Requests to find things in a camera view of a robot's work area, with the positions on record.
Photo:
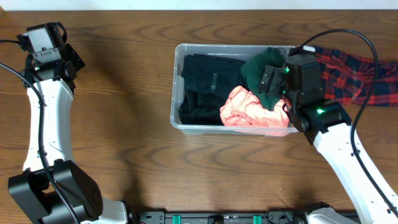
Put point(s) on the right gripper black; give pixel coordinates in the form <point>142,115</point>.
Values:
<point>270,73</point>

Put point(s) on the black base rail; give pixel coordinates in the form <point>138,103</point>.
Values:
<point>272,216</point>

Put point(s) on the black jeans with zipper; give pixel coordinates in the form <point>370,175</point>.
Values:
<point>200,109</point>

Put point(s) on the dark garment with tape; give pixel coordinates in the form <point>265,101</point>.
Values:
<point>208,74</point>

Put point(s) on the pink garment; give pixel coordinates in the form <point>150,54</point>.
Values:
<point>243,108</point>

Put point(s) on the green garment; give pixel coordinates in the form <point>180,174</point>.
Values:
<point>253,70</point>

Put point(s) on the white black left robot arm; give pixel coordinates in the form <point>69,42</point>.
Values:
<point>52,188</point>

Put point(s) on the clear plastic storage bin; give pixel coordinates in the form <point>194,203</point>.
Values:
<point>239,52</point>

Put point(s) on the red plaid flannel shirt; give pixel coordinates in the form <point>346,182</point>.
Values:
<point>348,78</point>

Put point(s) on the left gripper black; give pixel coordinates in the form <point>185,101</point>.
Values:
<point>76,56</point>

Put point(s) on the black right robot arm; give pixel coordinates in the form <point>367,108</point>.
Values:
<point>328,127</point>

